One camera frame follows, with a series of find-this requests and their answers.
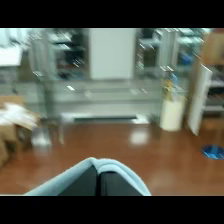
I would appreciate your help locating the cardboard box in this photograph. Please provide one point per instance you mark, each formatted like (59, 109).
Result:
(11, 133)

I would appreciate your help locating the white cylinder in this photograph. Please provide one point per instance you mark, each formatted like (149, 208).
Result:
(172, 113)

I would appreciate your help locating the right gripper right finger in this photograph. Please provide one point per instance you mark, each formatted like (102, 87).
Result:
(118, 185)

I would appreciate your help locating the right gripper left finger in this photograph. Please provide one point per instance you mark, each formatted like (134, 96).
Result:
(83, 183)

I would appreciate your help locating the light blue garment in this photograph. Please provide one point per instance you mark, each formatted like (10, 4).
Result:
(110, 165)

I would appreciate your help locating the blue object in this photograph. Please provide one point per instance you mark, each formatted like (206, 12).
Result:
(213, 152)

